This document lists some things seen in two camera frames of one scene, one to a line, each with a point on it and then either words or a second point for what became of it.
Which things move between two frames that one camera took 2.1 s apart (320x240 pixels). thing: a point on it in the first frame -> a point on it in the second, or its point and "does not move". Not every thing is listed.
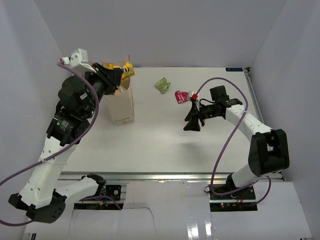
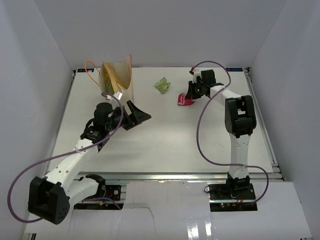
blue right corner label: [234, 69] does not move
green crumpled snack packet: [162, 85] does not move
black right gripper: [193, 124] -> [192, 94]
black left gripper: [113, 79] -> [136, 117]
